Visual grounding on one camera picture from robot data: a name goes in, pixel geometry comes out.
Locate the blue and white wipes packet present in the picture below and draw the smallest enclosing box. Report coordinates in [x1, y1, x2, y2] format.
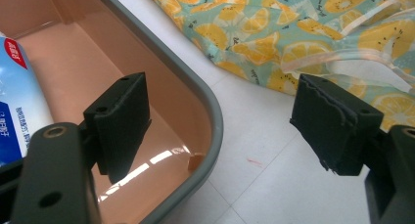
[0, 36, 55, 168]

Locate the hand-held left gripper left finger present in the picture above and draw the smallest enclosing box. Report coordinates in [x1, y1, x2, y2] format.
[82, 71, 153, 185]

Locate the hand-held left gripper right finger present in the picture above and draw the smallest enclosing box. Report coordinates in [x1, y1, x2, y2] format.
[289, 72, 385, 177]

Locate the pink plastic bin grey rim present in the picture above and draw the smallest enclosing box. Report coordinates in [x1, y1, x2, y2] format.
[0, 0, 225, 224]

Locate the orange slice print cloth bag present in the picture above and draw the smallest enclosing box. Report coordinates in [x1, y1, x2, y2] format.
[145, 0, 415, 132]

